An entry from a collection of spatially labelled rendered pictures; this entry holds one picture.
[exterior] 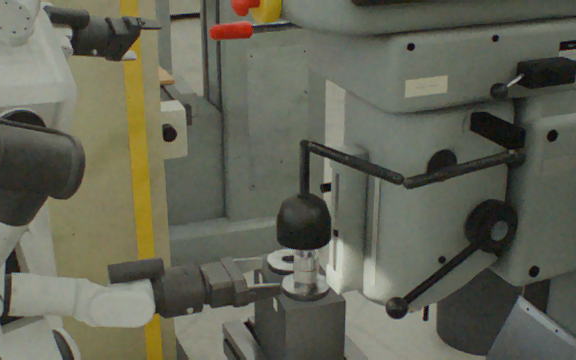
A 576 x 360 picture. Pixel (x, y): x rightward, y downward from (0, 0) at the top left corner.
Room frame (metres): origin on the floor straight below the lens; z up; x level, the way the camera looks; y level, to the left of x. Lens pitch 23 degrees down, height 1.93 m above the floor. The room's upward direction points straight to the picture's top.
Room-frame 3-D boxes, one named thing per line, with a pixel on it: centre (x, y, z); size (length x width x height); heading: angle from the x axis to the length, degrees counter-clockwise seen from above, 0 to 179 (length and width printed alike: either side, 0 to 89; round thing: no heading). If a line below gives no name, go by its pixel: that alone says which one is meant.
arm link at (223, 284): (1.27, 0.14, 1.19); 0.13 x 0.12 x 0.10; 20
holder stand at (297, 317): (1.39, -0.03, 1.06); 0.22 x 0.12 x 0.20; 17
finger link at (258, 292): (1.25, 0.03, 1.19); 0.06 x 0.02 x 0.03; 110
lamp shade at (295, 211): (0.96, -0.03, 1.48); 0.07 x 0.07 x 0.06
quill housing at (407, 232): (1.07, -0.19, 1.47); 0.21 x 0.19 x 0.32; 24
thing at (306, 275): (1.34, -0.04, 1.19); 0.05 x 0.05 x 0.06
